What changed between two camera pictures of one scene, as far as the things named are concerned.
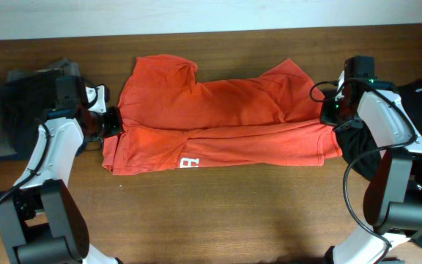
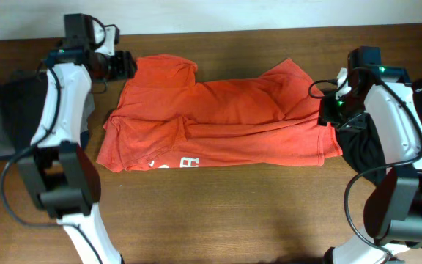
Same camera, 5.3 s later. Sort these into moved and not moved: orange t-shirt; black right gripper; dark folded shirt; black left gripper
Moved: black left gripper
Not moved: black right gripper; orange t-shirt; dark folded shirt
